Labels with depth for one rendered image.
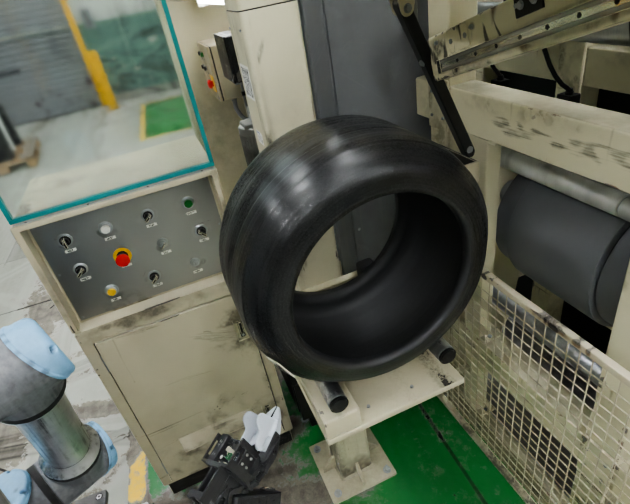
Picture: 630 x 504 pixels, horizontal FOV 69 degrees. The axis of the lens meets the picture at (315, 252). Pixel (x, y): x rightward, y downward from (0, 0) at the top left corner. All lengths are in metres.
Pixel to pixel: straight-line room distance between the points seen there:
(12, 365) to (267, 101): 0.69
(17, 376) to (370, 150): 0.64
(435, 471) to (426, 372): 0.84
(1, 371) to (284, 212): 0.47
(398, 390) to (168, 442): 1.01
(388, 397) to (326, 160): 0.63
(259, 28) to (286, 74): 0.11
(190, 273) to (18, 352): 0.82
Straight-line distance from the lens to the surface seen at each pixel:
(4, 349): 0.81
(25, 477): 1.17
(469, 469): 2.03
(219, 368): 1.72
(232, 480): 0.87
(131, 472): 2.34
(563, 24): 0.86
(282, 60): 1.07
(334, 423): 1.09
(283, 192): 0.78
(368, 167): 0.79
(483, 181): 1.39
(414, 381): 1.21
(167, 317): 1.56
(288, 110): 1.09
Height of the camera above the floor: 1.72
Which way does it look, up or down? 32 degrees down
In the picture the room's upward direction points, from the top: 11 degrees counter-clockwise
